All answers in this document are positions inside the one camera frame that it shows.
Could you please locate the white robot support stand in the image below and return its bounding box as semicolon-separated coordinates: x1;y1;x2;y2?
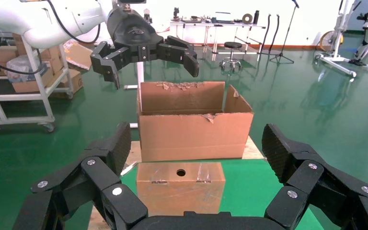
314;0;368;79

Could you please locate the green cloth mat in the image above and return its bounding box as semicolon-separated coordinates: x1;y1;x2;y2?
120;159;325;230

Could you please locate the black hanging arm cable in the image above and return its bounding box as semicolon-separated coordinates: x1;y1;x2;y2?
0;47;42;76

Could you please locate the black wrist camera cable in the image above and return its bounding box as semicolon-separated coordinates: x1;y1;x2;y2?
46;0;102;45

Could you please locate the large open cardboard carton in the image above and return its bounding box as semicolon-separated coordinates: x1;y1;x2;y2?
136;80;254;162

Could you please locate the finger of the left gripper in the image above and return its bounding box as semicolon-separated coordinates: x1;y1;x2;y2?
90;41;131;90
157;35;200;79

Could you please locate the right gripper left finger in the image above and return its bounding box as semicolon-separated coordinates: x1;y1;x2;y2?
12;122;149;230

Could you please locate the printed brown cardboard box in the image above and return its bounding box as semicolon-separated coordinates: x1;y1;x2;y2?
49;69;84;99

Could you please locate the black tripod microphone stand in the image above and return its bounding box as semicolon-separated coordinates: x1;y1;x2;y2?
269;0;300;64

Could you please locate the black curved pole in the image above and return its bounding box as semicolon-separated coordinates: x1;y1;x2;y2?
270;13;280;48
262;13;272;55

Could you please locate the clear plastic bag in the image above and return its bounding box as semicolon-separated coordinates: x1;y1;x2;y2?
4;54;49;84

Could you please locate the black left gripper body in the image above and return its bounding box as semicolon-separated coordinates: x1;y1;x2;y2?
106;7;165;63

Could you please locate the long white work table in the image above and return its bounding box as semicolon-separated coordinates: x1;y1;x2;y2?
170;19;266;62

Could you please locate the torn flat cardboard sheet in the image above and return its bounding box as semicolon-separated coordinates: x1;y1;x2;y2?
63;39;93;71

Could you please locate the taped cardboard box with hole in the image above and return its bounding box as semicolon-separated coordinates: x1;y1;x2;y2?
136;161;227;217

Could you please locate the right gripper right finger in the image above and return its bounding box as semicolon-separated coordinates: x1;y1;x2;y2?
262;124;368;230

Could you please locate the white wheeled shelf cart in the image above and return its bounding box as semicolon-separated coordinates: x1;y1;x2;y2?
0;28;74;132

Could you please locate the yellow round fan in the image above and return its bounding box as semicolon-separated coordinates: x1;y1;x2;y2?
319;30;344;53

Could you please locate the black round swivel stool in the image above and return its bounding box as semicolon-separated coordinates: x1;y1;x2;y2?
218;41;243;72

